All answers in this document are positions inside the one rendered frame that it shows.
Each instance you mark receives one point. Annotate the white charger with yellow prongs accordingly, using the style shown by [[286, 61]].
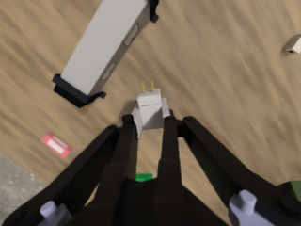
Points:
[[150, 108]]

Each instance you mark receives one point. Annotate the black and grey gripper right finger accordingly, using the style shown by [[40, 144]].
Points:
[[250, 199]]

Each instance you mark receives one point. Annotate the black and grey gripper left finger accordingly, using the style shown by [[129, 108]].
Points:
[[69, 192]]

